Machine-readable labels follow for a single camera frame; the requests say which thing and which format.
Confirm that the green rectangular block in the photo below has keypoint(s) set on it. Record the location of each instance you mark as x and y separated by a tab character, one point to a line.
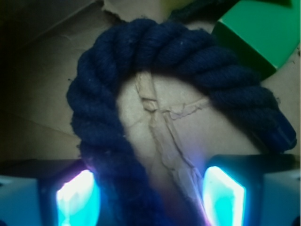
263	33

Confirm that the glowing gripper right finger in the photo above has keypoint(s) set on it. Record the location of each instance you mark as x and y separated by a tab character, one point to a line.
252	190

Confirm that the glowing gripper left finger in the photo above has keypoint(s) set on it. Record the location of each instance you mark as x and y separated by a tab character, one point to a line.
48	193

